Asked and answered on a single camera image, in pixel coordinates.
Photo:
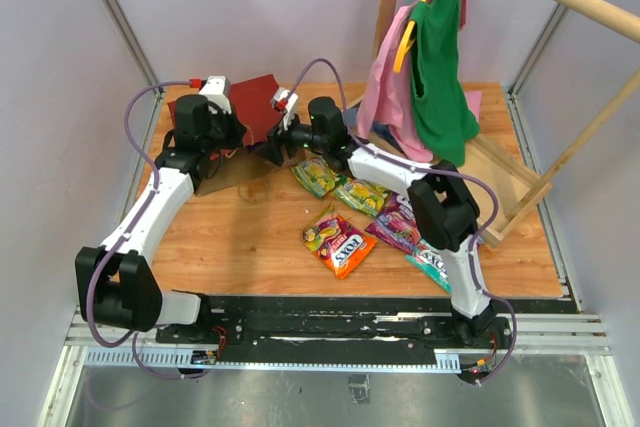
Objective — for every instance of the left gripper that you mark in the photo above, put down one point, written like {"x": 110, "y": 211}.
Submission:
{"x": 238, "y": 130}

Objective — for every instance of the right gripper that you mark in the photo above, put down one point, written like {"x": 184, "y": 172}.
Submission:
{"x": 272, "y": 150}

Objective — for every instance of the red paper bag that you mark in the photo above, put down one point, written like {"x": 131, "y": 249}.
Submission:
{"x": 250, "y": 117}

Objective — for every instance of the green snack packet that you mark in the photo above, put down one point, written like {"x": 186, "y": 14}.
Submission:
{"x": 365, "y": 197}

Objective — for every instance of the orange Fox's candy packet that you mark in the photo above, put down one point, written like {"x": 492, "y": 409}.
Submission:
{"x": 336, "y": 242}

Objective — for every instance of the pink shirt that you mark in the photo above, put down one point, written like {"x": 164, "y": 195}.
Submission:
{"x": 389, "y": 83}

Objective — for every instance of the purple snack packet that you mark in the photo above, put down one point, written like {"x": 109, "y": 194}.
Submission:
{"x": 396, "y": 225}

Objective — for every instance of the green shirt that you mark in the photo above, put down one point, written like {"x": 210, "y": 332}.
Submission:
{"x": 442, "y": 118}

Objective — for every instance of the teal Fox's candy packet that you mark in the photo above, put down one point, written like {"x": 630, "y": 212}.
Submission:
{"x": 439, "y": 264}

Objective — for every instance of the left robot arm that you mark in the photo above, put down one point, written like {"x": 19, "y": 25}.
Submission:
{"x": 116, "y": 285}

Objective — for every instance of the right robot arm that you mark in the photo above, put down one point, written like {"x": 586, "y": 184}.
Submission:
{"x": 445, "y": 211}

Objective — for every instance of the wooden clothes rack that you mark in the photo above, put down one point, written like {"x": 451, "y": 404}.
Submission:
{"x": 513, "y": 190}

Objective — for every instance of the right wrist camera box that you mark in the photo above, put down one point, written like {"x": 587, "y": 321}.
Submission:
{"x": 285, "y": 102}

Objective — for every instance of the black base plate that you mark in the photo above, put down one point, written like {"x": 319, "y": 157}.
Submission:
{"x": 336, "y": 330}

